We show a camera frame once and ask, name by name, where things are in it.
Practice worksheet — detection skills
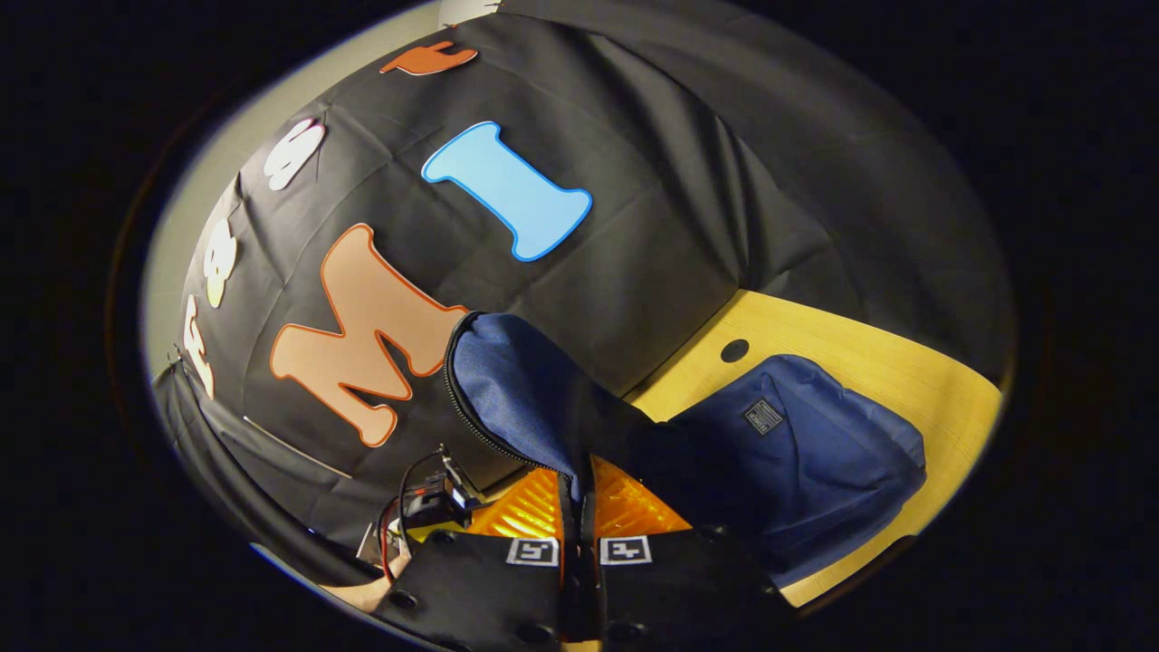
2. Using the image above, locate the black backdrop cloth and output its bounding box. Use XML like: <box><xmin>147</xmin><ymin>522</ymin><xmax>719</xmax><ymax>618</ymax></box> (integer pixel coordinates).
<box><xmin>154</xmin><ymin>0</ymin><xmax>1015</xmax><ymax>562</ymax></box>

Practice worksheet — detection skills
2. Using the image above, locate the blue schoolbag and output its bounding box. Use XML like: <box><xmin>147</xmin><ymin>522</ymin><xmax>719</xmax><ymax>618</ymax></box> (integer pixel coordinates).
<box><xmin>444</xmin><ymin>311</ymin><xmax>929</xmax><ymax>590</ymax></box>

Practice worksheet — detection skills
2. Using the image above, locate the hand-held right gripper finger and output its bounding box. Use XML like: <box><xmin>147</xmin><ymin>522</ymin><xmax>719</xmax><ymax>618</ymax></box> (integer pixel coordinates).
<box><xmin>376</xmin><ymin>469</ymin><xmax>580</xmax><ymax>647</ymax></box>
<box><xmin>579</xmin><ymin>455</ymin><xmax>798</xmax><ymax>647</ymax></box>

